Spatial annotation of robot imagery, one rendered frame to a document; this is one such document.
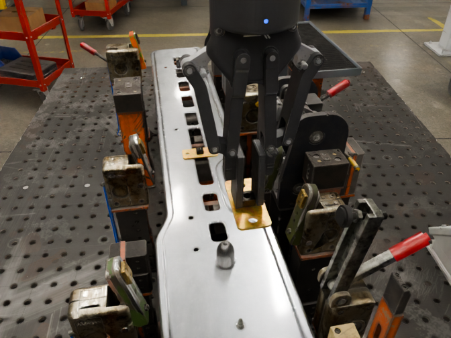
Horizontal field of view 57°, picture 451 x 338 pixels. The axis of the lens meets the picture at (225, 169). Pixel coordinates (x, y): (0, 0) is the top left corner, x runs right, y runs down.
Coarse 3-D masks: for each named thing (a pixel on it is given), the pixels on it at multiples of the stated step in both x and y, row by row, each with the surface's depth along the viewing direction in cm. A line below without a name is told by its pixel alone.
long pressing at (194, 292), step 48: (192, 48) 154; (192, 96) 123; (192, 192) 88; (192, 240) 77; (240, 240) 77; (192, 288) 68; (240, 288) 68; (288, 288) 68; (192, 336) 61; (240, 336) 61; (288, 336) 61
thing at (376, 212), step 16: (368, 208) 52; (352, 224) 55; (368, 224) 51; (352, 240) 56; (368, 240) 53; (336, 256) 59; (352, 256) 55; (336, 272) 61; (352, 272) 57; (336, 288) 58
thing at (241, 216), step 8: (248, 184) 50; (248, 192) 47; (232, 200) 48; (248, 200) 46; (232, 208) 47; (248, 208) 47; (256, 208) 47; (264, 208) 47; (240, 216) 46; (248, 216) 46; (256, 216) 46; (264, 216) 46; (240, 224) 44; (248, 224) 44; (256, 224) 44; (264, 224) 44
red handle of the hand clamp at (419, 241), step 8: (408, 240) 58; (416, 240) 57; (424, 240) 57; (392, 248) 59; (400, 248) 58; (408, 248) 58; (416, 248) 57; (376, 256) 60; (384, 256) 59; (392, 256) 58; (400, 256) 58; (368, 264) 59; (376, 264) 59; (384, 264) 59; (360, 272) 59; (368, 272) 59
